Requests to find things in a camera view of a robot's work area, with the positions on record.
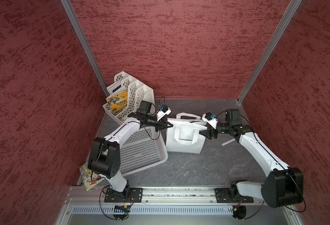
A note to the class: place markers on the strip of white tape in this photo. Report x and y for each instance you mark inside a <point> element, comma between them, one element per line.
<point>228,142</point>

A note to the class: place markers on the yellow illustrated book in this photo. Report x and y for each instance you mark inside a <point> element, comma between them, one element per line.
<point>117,102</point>

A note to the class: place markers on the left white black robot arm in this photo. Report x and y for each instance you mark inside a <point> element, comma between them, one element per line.
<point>105,155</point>

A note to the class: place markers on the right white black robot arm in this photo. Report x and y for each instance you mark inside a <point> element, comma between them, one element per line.
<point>283,186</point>

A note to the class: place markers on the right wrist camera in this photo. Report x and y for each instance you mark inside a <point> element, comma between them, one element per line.
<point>210,119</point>

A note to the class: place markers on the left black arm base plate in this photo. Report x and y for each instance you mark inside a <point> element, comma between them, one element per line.
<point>129,195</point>

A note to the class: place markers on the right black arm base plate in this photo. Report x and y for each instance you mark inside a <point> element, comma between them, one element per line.
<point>229,195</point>

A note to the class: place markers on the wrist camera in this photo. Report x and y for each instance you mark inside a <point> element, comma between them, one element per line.
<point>210,119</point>
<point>163,110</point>

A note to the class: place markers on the right aluminium corner post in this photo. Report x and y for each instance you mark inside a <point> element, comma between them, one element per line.
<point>273,41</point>

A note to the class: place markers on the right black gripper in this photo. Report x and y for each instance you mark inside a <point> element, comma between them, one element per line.
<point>209,133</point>

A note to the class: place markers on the white perforated plastic basket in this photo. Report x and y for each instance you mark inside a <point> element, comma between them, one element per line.
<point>143,150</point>

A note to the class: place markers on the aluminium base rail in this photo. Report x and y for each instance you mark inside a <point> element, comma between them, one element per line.
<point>193,195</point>

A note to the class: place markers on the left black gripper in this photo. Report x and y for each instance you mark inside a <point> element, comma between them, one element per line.
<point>168,124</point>

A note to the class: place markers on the white booklet with blue stripe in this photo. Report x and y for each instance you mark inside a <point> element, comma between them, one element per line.
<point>118,86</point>

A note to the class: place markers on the white insulated delivery bag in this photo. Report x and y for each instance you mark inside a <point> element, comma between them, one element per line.
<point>184,136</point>

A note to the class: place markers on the white perforated file organizer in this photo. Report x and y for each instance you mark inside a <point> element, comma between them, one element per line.
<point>137,92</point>

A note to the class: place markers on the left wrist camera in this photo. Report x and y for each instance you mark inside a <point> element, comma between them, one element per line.
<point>163,110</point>

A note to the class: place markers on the left aluminium corner post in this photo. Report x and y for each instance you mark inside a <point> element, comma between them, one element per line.
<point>70,12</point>

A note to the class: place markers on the aluminium corner post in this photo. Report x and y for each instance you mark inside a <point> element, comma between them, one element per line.
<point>70,12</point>
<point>273,41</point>

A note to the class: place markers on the colourful children's book on table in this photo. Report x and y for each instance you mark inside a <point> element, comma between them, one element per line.
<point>89,179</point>

